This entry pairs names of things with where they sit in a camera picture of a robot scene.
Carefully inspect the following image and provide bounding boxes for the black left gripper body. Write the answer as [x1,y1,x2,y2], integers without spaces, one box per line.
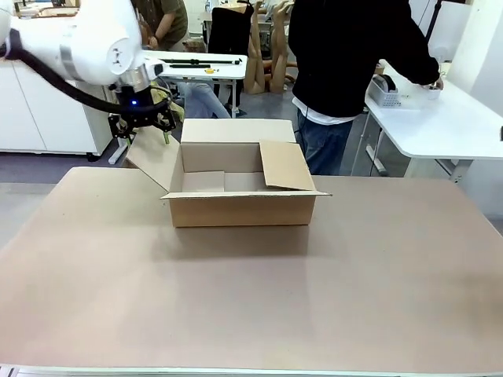
[116,82,159,127]

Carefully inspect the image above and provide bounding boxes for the brown cardboard box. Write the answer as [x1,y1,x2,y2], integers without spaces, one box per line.
[124,117,333,229]

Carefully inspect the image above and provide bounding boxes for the person's right forearm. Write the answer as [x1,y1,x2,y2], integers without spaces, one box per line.
[406,46,441,86]

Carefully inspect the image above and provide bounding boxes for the black folded tripod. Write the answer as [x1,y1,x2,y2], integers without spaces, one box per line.
[158,57,243,69]

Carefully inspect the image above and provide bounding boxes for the white storage cabinet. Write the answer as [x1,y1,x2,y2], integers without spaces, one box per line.
[0,58,108,155]

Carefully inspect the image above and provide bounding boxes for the background person in brown shirt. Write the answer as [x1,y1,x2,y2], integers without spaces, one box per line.
[131,0,189,52]

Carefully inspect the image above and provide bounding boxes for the tan mannequin legs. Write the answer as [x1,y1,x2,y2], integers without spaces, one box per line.
[268,0,296,94]
[244,2,270,95]

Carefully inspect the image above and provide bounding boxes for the black draped chair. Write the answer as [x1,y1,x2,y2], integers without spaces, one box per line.
[210,5,255,56]

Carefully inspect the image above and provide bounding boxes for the person in black hoodie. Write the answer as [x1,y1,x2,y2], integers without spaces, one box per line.
[288,0,443,177]

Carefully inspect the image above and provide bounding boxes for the white mesh basket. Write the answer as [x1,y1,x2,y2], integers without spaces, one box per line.
[370,73,403,108]

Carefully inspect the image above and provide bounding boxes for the large white side desk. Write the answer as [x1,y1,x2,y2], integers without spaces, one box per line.
[351,58,503,186]

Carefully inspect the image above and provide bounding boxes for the black light stand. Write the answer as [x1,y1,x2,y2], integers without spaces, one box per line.
[425,0,443,40]

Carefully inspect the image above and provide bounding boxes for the white partition panel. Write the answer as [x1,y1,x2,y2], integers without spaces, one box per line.
[450,0,503,119]

